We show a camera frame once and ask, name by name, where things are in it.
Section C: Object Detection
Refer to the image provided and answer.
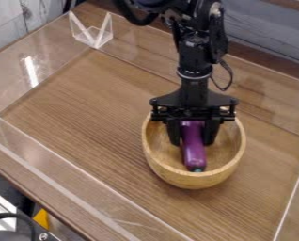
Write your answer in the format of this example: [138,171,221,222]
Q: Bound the yellow warning label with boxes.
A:
[32,208,50,230]

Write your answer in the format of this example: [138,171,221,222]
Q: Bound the clear acrylic tray wall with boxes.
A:
[0,118,190,241]

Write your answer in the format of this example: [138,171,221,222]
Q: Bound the brown wooden bowl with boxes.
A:
[140,116,245,189]

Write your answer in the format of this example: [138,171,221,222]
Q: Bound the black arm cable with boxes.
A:
[208,59,234,92]

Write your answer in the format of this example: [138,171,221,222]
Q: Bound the purple toy eggplant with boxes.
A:
[181,120,206,172]

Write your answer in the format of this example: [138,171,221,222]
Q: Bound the clear acrylic corner bracket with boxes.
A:
[68,11,113,49]

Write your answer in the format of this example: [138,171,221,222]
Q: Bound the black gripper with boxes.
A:
[149,67,238,146]

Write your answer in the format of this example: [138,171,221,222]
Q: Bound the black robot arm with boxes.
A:
[112,0,238,145]

